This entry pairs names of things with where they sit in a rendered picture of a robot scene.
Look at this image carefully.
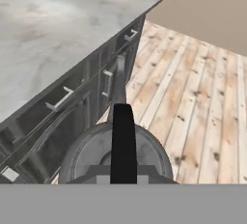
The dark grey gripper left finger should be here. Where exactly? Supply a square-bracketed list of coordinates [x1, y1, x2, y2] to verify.
[66, 164, 112, 184]

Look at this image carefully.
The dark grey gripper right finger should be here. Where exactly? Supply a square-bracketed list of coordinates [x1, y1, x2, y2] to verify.
[136, 164, 178, 184]

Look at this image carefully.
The large dark grey cupboard door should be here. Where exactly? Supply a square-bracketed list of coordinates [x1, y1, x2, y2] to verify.
[0, 94, 95, 184]

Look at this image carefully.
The narrow dark grey cupboard door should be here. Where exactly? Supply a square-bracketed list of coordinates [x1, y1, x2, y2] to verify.
[96, 45, 137, 121]

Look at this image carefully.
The wide dark grey drawer front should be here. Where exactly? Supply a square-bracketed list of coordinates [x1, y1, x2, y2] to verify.
[14, 57, 97, 140]

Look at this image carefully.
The small dark grey drawer front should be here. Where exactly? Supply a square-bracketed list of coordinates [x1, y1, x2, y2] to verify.
[114, 15, 147, 56]

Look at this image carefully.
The long silver drawer handle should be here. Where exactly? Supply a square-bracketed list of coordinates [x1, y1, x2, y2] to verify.
[44, 85, 75, 113]

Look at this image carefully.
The silver cupboard door handle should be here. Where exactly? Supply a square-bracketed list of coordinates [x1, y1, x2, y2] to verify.
[0, 165, 21, 183]

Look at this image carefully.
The upright silver cupboard handle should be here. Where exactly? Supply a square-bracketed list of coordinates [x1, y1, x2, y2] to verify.
[101, 69, 115, 98]

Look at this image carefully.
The short silver drawer handle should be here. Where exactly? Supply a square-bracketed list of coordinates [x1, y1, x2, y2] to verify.
[123, 28, 139, 42]

